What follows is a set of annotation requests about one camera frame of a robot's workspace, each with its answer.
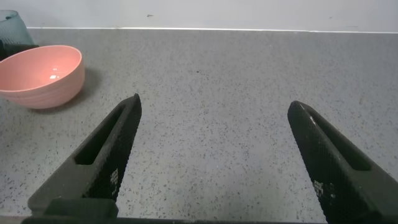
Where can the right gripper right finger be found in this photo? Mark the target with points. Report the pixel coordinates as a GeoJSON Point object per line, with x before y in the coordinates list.
{"type": "Point", "coordinates": [335, 168]}

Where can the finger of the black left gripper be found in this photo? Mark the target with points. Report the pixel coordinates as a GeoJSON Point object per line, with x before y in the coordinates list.
{"type": "Point", "coordinates": [12, 50]}

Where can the pink bowl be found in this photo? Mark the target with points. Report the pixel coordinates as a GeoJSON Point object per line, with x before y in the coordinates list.
{"type": "Point", "coordinates": [43, 74]}

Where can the ribbed clear glass cup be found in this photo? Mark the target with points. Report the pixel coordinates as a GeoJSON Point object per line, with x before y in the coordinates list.
{"type": "Point", "coordinates": [14, 28]}

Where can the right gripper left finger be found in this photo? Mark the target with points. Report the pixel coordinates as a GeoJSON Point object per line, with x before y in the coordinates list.
{"type": "Point", "coordinates": [105, 161]}

